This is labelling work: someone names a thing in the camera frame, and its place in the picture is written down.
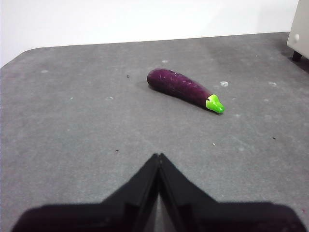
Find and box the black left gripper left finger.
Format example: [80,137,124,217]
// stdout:
[11,153,160,232]

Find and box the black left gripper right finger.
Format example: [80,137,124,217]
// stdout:
[158,152,304,232]

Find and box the cream Toshiba toaster oven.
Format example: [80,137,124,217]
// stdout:
[286,0,309,61]

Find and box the purple toy eggplant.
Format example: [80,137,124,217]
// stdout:
[146,68,225,115]

